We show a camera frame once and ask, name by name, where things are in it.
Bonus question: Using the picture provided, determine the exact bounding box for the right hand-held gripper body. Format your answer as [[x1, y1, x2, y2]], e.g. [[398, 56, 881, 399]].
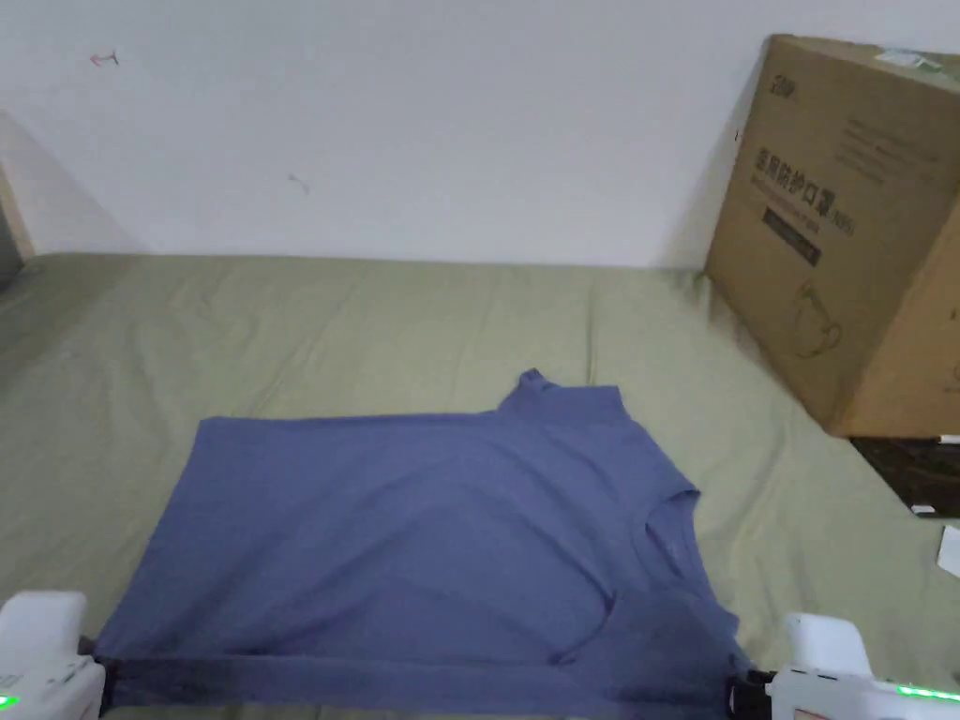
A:
[[724, 612, 960, 720]]

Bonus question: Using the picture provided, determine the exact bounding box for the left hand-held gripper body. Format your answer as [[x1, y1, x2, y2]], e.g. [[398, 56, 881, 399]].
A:
[[0, 591, 117, 720]]

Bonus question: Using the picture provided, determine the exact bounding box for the blue shirt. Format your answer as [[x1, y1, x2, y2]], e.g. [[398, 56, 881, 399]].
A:
[[89, 367, 754, 720]]

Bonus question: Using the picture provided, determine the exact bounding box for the white card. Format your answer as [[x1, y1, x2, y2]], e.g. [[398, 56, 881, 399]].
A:
[[934, 524, 960, 578]]

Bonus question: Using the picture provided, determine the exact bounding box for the black bag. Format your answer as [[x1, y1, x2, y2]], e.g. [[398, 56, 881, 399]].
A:
[[848, 433, 960, 520]]

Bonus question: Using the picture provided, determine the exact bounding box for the bed with pale green sheet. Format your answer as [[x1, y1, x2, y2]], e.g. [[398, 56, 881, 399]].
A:
[[0, 250, 960, 720]]

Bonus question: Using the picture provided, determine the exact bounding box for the brown cardboard carton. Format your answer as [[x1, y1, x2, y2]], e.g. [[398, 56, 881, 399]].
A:
[[701, 32, 960, 440]]

